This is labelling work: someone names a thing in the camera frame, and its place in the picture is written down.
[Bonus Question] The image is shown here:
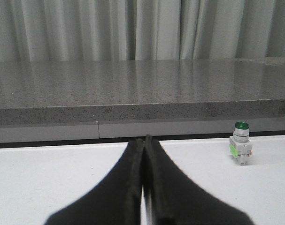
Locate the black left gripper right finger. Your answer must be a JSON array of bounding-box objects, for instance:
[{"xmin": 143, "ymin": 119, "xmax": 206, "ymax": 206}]
[{"xmin": 144, "ymin": 135, "xmax": 253, "ymax": 225}]

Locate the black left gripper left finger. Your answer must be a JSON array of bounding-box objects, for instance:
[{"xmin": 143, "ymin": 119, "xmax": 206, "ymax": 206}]
[{"xmin": 46, "ymin": 139, "xmax": 144, "ymax": 225}]

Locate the grey granite counter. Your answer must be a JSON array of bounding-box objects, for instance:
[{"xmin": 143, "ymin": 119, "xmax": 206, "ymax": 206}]
[{"xmin": 0, "ymin": 58, "xmax": 285, "ymax": 143}]

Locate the grey pleated curtain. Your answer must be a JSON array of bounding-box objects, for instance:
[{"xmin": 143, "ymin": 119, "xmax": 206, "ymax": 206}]
[{"xmin": 0, "ymin": 0, "xmax": 285, "ymax": 62}]

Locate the green pilot light switch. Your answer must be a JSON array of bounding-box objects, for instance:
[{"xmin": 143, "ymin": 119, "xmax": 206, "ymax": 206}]
[{"xmin": 229, "ymin": 121, "xmax": 253, "ymax": 165}]

